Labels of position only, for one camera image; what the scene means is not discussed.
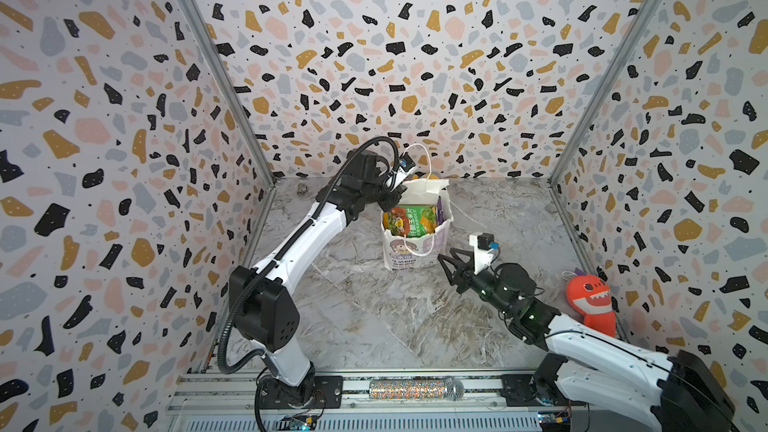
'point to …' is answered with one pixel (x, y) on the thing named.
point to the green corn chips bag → (411, 220)
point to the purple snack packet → (440, 212)
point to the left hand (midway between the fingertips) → (401, 177)
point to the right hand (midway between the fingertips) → (443, 250)
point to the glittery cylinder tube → (414, 389)
